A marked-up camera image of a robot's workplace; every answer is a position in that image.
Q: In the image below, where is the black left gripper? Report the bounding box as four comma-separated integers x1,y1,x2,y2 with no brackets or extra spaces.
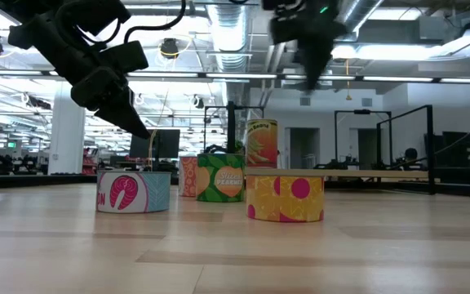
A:
8,16,152,139

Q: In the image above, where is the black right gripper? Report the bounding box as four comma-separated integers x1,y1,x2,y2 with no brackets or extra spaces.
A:
298,14,348,91

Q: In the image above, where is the white pink salmon can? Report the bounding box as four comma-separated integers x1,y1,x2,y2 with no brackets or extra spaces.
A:
95,170,172,214

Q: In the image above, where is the orange patterned can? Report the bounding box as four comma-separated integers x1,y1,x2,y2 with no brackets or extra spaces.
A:
178,156,199,198

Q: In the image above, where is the tall orange green beans can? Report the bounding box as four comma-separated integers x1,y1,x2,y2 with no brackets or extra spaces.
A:
246,118,279,169

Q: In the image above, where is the green sliced peaches can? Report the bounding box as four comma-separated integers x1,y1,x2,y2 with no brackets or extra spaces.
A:
196,153,246,203

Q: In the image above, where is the wide yellow pink fruit can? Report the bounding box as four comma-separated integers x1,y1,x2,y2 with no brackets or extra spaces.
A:
246,176,326,224

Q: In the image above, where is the black computer monitor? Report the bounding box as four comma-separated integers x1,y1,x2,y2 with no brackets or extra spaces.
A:
128,129,181,160

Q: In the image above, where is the white building pillar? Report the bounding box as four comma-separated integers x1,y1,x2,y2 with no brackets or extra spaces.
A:
48,81,86,176

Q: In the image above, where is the red tool cabinet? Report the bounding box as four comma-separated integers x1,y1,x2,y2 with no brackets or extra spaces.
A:
82,147,100,176

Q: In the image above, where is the dark monitor back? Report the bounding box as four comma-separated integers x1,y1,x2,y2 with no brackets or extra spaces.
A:
424,131,470,168

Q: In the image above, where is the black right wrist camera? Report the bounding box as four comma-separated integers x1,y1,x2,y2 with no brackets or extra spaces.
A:
269,16,301,44

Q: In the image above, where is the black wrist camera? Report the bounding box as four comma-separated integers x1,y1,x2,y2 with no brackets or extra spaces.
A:
104,39,150,75
269,16,301,44

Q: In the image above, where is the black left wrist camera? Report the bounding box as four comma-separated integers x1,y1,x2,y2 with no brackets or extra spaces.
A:
104,39,150,75

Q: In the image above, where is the black rectangular rig frame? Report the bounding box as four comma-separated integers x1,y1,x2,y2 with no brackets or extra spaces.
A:
334,109,393,169
203,105,265,156

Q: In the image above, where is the silver ventilation duct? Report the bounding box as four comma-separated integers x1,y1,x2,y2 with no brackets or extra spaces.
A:
206,0,249,74

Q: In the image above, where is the black camera cable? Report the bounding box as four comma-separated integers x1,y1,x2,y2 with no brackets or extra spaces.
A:
123,0,188,44

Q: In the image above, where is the black table border frame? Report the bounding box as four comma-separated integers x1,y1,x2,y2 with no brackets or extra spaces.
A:
0,173,470,198

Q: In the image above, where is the wooden shelf with black frame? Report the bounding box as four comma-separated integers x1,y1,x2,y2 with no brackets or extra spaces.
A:
225,100,438,196

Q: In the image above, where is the thick black cable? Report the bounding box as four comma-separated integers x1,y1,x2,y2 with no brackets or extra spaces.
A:
434,97,470,157

